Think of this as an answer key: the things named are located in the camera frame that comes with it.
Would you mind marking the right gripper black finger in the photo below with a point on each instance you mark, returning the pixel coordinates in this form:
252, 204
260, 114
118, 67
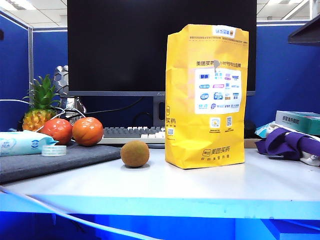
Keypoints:
307, 35

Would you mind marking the brown kiwifruit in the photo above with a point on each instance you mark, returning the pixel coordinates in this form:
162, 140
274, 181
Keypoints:
135, 153

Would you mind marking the yellow printed paper bag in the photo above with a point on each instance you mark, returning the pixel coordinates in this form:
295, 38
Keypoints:
185, 100

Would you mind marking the teal medicine box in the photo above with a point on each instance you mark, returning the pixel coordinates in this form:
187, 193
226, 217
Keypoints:
300, 122

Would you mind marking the white blue tissue pack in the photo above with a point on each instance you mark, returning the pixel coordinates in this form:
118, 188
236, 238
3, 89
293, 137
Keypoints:
262, 130

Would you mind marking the purple cloth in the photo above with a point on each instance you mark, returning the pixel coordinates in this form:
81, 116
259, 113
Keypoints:
280, 142

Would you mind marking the white soft item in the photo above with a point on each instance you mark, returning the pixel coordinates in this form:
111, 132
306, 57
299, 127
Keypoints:
311, 158

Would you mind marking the grey monitor stand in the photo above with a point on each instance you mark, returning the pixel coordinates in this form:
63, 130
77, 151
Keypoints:
158, 110

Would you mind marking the black computer monitor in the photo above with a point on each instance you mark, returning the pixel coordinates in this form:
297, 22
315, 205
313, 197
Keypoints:
117, 50

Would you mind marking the grey white keyboard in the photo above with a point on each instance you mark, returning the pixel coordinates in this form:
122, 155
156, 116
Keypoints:
125, 132

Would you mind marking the red orange tomato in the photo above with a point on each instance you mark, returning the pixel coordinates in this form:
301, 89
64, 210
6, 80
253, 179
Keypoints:
57, 131
87, 131

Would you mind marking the dark grey desk mat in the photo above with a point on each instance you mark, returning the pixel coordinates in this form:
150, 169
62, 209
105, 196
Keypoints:
75, 160

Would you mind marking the clear tape roll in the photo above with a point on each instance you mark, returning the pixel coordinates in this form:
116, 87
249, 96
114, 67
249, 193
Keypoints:
53, 150

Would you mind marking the small pineapple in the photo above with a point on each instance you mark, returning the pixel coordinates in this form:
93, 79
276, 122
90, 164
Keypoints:
37, 117

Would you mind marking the blue white wet wipes pack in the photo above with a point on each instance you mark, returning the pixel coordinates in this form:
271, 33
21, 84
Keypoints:
20, 143

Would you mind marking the grey partition post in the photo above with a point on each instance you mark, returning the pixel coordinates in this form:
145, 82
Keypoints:
30, 62

